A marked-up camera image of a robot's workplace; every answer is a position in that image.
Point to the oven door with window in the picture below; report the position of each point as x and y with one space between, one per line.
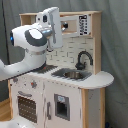
27 106

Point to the black toy faucet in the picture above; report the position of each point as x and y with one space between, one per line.
81 64

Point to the grey toy sink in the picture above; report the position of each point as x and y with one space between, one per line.
71 74

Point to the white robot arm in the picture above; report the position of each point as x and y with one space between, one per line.
35 44

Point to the black toy stovetop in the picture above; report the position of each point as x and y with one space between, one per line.
47 68

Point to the grey fridge door handle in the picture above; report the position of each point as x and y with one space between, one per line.
48 111

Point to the wooden toy kitchen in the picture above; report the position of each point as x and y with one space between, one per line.
86 98

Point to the right red stove knob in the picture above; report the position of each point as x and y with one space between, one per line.
33 84

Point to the white microwave door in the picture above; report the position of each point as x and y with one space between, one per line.
78 25

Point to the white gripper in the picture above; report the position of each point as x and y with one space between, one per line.
51 26

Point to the grey ice dispenser panel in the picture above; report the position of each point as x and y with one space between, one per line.
62 107

